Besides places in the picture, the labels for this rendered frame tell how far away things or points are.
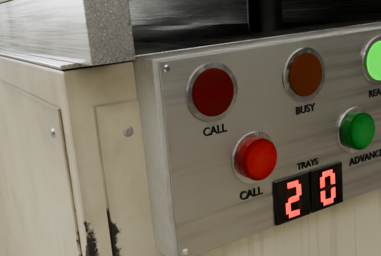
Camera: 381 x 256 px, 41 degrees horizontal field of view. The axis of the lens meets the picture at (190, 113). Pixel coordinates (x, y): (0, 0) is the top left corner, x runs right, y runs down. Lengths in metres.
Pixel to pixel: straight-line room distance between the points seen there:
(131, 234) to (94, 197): 0.04
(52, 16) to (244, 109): 0.15
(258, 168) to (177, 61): 0.10
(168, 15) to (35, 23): 0.45
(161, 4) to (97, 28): 0.56
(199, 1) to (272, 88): 0.40
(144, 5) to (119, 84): 0.59
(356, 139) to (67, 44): 0.23
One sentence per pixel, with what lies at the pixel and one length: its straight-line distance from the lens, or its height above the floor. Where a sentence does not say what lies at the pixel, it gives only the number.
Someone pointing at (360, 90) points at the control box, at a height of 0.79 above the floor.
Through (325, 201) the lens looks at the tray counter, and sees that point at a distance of 0.42.
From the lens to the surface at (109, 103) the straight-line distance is 0.34.
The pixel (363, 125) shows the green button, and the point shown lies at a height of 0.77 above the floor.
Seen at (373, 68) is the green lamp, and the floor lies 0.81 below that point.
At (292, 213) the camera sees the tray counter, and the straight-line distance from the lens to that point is 0.40.
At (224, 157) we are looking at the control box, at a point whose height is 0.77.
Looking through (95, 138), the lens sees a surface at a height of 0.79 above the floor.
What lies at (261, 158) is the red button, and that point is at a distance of 0.35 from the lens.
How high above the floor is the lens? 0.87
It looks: 12 degrees down
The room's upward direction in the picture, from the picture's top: 5 degrees counter-clockwise
